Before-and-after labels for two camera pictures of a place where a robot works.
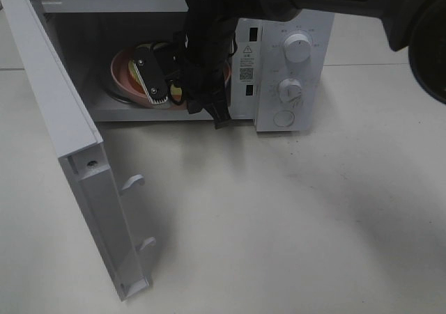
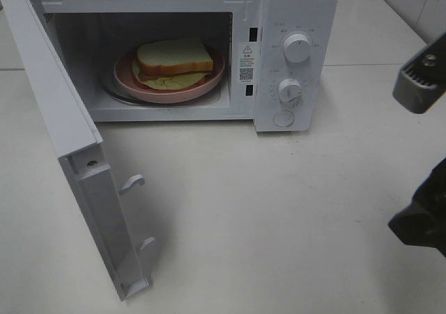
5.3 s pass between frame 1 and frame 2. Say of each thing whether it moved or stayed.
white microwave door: stayed
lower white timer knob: stayed
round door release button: stayed
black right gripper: moved
